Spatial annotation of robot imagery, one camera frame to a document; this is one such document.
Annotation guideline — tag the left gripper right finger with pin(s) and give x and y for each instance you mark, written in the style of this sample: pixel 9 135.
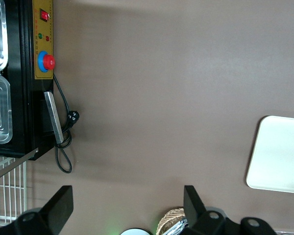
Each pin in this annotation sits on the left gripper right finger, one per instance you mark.
pixel 193 208

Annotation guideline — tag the red rocker switch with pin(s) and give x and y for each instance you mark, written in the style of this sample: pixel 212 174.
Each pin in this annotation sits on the red rocker switch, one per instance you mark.
pixel 44 15

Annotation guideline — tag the light wicker basket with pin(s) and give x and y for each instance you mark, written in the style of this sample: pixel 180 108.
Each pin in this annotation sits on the light wicker basket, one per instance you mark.
pixel 166 219

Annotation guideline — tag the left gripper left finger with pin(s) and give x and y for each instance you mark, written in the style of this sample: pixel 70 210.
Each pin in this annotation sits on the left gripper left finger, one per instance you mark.
pixel 60 210

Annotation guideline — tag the red emergency stop button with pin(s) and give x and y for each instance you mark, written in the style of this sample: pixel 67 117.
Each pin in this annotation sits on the red emergency stop button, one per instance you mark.
pixel 47 61

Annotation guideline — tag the long steel bar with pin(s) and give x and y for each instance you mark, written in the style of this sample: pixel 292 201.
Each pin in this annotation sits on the long steel bar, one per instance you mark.
pixel 12 166

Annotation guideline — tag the black machine yellow panel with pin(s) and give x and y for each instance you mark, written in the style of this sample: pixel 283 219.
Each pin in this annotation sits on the black machine yellow panel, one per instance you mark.
pixel 22 98

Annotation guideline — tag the aluminium foil tray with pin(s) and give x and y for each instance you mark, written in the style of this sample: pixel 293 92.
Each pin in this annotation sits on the aluminium foil tray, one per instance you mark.
pixel 180 226

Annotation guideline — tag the beige plastic tray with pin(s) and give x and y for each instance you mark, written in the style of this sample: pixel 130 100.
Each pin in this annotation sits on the beige plastic tray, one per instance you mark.
pixel 279 154

